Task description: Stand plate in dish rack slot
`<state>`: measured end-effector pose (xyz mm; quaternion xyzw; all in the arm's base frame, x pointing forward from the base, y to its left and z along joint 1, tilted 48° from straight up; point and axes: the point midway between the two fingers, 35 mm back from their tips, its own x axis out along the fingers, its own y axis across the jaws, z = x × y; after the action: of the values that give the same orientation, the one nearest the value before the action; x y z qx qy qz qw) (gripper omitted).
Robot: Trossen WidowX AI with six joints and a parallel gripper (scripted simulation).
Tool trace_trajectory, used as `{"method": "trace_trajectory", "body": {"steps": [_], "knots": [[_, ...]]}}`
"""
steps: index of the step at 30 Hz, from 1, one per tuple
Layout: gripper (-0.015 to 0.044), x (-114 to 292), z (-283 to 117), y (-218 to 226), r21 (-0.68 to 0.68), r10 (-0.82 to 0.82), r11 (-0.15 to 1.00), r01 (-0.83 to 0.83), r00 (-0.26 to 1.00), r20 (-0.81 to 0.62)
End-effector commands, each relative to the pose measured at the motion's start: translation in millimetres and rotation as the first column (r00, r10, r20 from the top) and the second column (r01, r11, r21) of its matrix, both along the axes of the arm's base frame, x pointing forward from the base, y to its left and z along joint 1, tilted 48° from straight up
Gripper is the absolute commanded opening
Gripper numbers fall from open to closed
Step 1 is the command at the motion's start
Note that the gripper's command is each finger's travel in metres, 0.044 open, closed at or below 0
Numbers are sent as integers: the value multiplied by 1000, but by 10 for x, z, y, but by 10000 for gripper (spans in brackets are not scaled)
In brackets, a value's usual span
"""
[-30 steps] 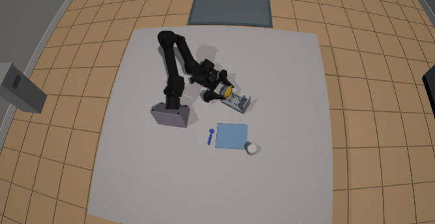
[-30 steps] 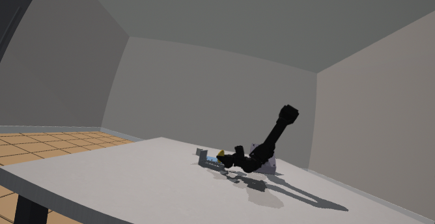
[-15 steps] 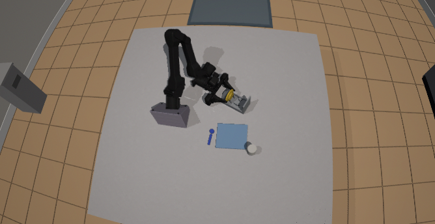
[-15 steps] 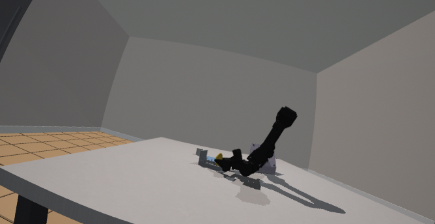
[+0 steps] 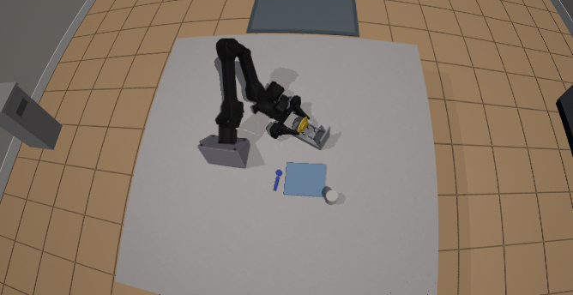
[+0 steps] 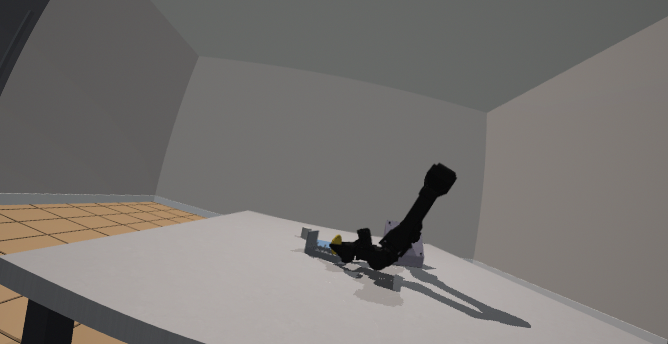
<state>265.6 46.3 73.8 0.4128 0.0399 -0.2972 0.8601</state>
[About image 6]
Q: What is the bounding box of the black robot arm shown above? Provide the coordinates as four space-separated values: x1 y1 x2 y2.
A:
357 163 457 271

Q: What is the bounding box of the dark grey cylinder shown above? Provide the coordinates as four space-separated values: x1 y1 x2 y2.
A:
300 227 312 239

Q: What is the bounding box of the olive-gold round plate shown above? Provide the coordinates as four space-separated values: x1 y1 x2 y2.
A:
331 235 342 254

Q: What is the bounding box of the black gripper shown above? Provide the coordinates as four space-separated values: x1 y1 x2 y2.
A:
329 239 378 264

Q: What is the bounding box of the light blue flat mat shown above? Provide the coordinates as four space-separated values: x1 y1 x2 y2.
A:
317 240 331 249

